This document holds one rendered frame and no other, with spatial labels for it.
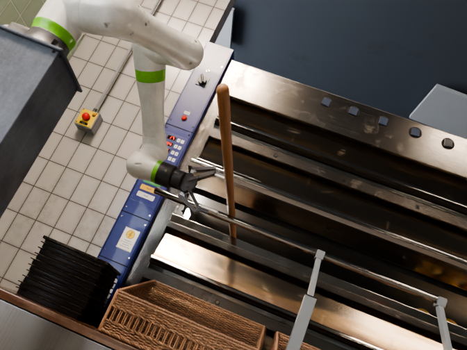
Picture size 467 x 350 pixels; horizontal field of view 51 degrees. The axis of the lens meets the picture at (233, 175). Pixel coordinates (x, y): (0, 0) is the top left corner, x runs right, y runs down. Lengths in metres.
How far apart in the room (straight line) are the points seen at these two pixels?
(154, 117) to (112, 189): 0.67
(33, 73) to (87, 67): 1.49
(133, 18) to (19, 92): 0.37
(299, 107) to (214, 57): 0.54
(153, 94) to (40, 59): 0.62
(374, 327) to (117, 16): 1.68
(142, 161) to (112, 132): 0.75
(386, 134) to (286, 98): 0.55
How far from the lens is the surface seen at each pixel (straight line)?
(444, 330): 1.92
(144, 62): 1.86
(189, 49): 1.72
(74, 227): 2.48
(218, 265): 2.32
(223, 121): 1.23
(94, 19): 1.45
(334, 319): 2.31
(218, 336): 1.77
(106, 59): 2.86
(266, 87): 2.67
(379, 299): 2.37
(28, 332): 1.87
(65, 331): 1.82
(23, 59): 1.41
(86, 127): 2.59
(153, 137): 1.96
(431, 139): 2.70
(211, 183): 2.36
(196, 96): 2.61
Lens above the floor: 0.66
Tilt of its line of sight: 20 degrees up
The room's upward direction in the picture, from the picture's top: 24 degrees clockwise
